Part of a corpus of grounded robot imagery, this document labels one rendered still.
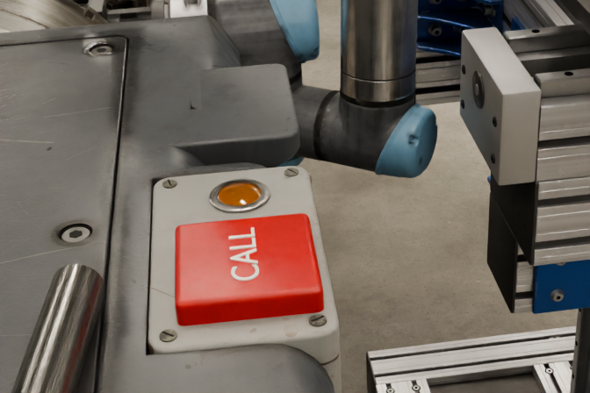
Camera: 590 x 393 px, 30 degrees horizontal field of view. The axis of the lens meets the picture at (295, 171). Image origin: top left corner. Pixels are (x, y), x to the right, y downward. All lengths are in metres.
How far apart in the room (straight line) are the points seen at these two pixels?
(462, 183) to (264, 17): 1.86
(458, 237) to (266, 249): 2.25
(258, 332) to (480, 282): 2.14
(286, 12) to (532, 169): 0.31
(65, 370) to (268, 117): 0.23
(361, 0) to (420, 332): 1.46
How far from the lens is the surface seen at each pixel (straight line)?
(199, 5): 1.12
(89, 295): 0.45
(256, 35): 1.11
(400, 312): 2.47
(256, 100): 0.62
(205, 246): 0.48
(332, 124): 1.11
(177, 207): 0.52
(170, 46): 0.69
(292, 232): 0.48
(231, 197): 0.52
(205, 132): 0.59
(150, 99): 0.63
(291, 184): 0.53
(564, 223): 1.01
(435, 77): 1.46
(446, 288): 2.55
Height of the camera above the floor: 1.53
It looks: 31 degrees down
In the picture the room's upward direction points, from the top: 4 degrees counter-clockwise
